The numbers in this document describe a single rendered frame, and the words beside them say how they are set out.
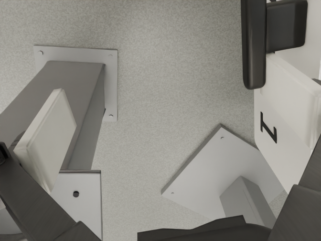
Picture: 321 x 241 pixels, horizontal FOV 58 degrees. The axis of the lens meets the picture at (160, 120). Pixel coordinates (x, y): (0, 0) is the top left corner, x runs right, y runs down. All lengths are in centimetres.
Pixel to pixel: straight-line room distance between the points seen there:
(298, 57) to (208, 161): 116
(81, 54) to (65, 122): 94
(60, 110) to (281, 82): 13
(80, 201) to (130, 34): 78
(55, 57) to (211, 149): 74
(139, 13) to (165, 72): 24
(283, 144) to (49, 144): 18
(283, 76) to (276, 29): 3
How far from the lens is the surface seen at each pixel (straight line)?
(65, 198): 43
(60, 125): 18
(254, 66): 19
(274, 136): 27
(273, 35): 19
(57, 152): 17
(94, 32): 111
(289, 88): 17
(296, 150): 24
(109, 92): 116
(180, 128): 126
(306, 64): 20
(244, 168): 141
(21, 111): 78
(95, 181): 41
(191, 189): 143
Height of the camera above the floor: 108
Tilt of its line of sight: 61 degrees down
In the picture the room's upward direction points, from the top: 172 degrees clockwise
